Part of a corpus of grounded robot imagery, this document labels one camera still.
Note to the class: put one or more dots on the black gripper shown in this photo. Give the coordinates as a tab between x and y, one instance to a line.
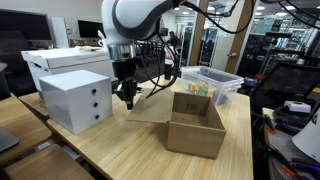
124	71

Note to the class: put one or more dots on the brown cardboard box with lid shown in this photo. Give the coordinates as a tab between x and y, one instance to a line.
195	140

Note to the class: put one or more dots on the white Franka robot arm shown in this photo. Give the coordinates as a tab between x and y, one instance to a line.
133	16

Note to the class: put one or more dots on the large white storage box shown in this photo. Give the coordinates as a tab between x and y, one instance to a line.
66	58

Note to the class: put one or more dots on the small white drawer unit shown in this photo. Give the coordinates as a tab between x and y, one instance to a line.
75	100

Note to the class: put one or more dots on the white mug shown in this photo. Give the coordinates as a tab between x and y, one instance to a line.
104	43

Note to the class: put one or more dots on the yellow wooden block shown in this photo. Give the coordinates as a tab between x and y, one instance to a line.
191	87

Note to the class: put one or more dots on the green wooden block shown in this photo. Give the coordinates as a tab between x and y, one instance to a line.
201	87

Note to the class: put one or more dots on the black computer monitor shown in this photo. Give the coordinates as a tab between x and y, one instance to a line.
89	29
23	25

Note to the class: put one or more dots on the clear plastic storage bin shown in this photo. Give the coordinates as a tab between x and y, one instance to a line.
216	78

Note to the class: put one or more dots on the white standing panel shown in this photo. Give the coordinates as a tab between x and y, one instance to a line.
60	33

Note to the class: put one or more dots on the tall black office chair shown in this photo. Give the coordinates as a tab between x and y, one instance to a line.
20	80

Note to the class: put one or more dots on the wooden door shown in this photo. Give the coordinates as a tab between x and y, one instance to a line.
238	46

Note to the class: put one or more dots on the grey laptop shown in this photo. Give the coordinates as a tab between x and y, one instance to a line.
6	140

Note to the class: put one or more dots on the black tilted screen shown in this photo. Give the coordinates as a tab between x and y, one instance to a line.
286	83

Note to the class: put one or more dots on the small white device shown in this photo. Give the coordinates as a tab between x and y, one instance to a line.
297	106

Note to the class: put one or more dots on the white curved sheet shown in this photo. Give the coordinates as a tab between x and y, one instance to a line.
310	140

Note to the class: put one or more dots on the white wall thermostat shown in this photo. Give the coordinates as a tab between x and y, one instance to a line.
68	30

